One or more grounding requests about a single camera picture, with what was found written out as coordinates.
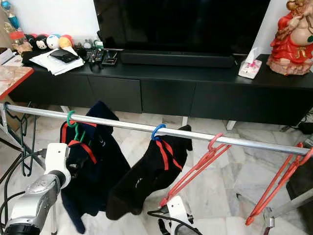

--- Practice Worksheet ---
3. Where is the navy blue shirt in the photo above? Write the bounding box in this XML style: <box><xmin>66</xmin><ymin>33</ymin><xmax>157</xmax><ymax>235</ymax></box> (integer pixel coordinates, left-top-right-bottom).
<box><xmin>60</xmin><ymin>100</ymin><xmax>131</xmax><ymax>234</ymax></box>

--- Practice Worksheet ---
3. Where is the green plastic hanger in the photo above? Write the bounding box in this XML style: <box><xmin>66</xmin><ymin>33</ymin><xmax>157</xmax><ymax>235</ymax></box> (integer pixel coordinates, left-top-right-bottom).
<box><xmin>67</xmin><ymin>111</ymin><xmax>87</xmax><ymax>143</ymax></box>

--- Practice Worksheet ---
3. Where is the blue plastic hanger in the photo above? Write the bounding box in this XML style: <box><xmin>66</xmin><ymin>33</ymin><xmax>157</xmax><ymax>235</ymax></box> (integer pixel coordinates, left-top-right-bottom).
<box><xmin>151</xmin><ymin>123</ymin><xmax>168</xmax><ymax>141</ymax></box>

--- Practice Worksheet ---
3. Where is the red plastic hanger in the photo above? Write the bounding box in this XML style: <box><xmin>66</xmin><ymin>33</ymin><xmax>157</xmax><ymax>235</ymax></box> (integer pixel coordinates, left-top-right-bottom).
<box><xmin>246</xmin><ymin>142</ymin><xmax>313</xmax><ymax>226</ymax></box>
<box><xmin>159</xmin><ymin>132</ymin><xmax>232</xmax><ymax>207</ymax></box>

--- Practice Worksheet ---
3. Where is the silver metal clothes rack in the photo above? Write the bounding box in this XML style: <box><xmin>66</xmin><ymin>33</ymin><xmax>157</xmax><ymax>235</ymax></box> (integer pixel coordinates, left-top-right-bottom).
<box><xmin>0</xmin><ymin>102</ymin><xmax>313</xmax><ymax>235</ymax></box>

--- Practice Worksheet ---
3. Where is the black shirt with white lettering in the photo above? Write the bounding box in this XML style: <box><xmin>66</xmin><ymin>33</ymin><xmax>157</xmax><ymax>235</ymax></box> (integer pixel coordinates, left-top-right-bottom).
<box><xmin>106</xmin><ymin>125</ymin><xmax>193</xmax><ymax>220</ymax></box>

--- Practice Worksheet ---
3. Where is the white paper stack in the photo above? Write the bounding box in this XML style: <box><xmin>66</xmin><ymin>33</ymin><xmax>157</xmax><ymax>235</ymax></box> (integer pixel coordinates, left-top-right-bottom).
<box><xmin>29</xmin><ymin>47</ymin><xmax>85</xmax><ymax>76</ymax></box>

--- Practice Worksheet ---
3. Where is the marble folding table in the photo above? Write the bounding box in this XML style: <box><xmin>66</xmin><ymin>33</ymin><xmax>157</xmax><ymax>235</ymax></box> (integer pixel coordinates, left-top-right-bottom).
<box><xmin>0</xmin><ymin>65</ymin><xmax>34</xmax><ymax>100</ymax></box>

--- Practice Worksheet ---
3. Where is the black wallet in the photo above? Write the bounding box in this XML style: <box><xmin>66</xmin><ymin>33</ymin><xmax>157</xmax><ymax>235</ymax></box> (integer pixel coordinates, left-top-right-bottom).
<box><xmin>49</xmin><ymin>48</ymin><xmax>80</xmax><ymax>63</ymax></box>

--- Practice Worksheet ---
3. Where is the black TV cabinet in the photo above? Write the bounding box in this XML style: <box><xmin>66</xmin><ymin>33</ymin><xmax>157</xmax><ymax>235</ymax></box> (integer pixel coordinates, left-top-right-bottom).
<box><xmin>7</xmin><ymin>53</ymin><xmax>313</xmax><ymax>129</ymax></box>

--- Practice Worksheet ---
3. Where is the orange round plush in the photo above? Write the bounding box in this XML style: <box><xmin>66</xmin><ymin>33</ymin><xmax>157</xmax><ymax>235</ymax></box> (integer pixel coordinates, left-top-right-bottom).
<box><xmin>59</xmin><ymin>34</ymin><xmax>74</xmax><ymax>48</ymax></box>

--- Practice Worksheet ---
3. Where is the white round plush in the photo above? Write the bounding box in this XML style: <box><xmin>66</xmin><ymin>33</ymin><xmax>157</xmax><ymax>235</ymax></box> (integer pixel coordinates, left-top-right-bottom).
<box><xmin>46</xmin><ymin>34</ymin><xmax>61</xmax><ymax>49</ymax></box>

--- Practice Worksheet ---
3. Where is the black soundbar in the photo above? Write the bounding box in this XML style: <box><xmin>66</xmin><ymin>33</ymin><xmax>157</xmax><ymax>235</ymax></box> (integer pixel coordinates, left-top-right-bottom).
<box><xmin>120</xmin><ymin>50</ymin><xmax>236</xmax><ymax>69</ymax></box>

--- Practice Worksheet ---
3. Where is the black television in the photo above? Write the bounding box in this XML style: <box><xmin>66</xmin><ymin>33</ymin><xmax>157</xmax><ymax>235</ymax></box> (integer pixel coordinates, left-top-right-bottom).
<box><xmin>94</xmin><ymin>0</ymin><xmax>272</xmax><ymax>54</ymax></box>

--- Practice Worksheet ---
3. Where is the white tissue box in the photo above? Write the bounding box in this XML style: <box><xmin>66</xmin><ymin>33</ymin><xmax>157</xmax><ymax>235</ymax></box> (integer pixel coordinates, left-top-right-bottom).
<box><xmin>238</xmin><ymin>47</ymin><xmax>263</xmax><ymax>79</ymax></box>

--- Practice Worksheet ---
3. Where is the red Buddha statue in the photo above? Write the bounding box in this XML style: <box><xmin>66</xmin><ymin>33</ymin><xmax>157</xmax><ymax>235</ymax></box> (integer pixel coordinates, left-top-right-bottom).
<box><xmin>267</xmin><ymin>0</ymin><xmax>313</xmax><ymax>76</ymax></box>

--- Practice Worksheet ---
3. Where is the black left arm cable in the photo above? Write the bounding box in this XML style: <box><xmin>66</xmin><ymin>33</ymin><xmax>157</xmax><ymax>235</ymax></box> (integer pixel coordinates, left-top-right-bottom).
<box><xmin>2</xmin><ymin>149</ymin><xmax>48</xmax><ymax>235</ymax></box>

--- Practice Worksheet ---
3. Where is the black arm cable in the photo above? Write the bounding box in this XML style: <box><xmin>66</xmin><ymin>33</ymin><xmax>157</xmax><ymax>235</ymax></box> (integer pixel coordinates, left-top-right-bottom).
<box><xmin>2</xmin><ymin>149</ymin><xmax>48</xmax><ymax>235</ymax></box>
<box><xmin>147</xmin><ymin>208</ymin><xmax>201</xmax><ymax>235</ymax></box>

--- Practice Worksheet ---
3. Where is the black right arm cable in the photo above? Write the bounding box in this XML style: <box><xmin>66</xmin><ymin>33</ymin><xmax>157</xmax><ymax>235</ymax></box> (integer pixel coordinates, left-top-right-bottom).
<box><xmin>147</xmin><ymin>208</ymin><xmax>201</xmax><ymax>235</ymax></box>

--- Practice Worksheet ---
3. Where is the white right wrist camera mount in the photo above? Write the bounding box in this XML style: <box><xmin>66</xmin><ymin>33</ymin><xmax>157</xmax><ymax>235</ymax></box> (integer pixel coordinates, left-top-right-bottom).
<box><xmin>166</xmin><ymin>196</ymin><xmax>194</xmax><ymax>228</ymax></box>

